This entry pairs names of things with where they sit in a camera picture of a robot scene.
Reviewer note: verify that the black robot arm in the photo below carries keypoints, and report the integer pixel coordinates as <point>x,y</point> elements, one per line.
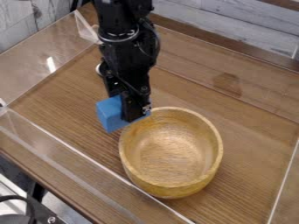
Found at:
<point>128,10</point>

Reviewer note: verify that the blue foam block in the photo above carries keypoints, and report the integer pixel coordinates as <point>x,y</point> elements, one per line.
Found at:
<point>109,114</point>

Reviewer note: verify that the black metal table frame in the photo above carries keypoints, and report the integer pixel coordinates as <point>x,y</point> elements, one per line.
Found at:
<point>37,213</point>

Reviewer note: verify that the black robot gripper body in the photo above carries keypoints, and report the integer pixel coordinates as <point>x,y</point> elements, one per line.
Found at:
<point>130,48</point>

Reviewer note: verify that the clear acrylic tray wall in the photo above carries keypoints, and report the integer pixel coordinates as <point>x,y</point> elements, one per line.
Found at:
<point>244,88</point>

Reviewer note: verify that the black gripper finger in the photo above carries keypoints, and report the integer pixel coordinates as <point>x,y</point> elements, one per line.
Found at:
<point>135,106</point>

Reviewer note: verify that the brown wooden bowl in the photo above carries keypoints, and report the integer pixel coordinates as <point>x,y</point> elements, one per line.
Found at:
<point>171,152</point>

